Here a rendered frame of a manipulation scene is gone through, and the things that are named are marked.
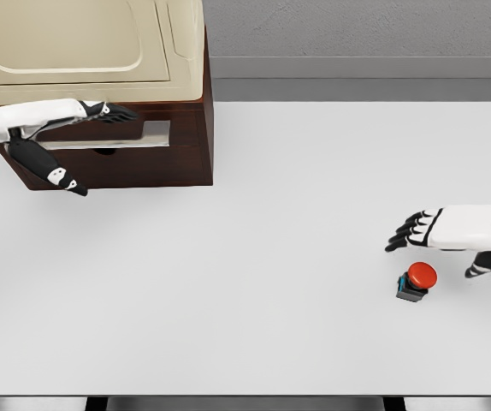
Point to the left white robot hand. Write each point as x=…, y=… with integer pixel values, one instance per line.
x=44, y=113

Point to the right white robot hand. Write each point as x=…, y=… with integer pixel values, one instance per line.
x=468, y=227

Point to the brown and cream cabinet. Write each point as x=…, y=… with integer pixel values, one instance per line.
x=100, y=51

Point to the red push-button switch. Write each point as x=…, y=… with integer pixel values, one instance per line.
x=421, y=276

